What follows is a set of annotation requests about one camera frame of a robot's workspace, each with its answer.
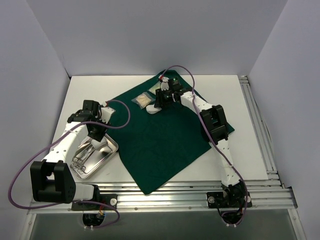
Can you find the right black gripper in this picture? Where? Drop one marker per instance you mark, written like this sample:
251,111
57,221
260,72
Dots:
159,96

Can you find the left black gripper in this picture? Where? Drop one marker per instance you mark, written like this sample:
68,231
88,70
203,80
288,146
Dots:
95,133

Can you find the green-filled clear plastic bag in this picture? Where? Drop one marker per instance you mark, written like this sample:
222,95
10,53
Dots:
153,89

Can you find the white gauze pad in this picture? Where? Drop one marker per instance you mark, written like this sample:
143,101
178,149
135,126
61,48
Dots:
151,109
97,144

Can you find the tan-filled clear plastic bag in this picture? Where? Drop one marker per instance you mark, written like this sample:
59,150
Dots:
143,100

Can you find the steel forceps long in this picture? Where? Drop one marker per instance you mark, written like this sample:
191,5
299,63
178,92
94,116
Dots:
82,158

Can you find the steel surgical scissors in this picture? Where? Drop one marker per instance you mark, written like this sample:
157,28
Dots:
85,155

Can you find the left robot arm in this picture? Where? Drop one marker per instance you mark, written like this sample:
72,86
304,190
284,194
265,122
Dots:
51,178

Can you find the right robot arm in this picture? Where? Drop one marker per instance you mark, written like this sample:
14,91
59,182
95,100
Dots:
215,130

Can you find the green surgical drape cloth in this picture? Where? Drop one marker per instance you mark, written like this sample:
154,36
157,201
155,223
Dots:
155,147

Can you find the stainless steel instrument tray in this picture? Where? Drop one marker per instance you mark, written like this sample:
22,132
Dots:
88,160

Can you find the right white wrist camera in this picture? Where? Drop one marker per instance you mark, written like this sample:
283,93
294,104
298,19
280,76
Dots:
164,83

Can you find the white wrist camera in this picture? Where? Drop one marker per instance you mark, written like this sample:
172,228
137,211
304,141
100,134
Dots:
164,83
106,114

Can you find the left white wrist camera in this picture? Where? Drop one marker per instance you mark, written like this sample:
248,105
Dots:
106,114

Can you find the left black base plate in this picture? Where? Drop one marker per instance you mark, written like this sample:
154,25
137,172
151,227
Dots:
110,199

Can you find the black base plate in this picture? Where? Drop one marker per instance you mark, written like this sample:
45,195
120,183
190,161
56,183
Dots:
110,199
226,199

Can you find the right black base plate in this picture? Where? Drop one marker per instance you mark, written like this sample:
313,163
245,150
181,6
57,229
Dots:
226,199

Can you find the aluminium rail frame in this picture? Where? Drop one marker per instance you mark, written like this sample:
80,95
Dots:
181,206

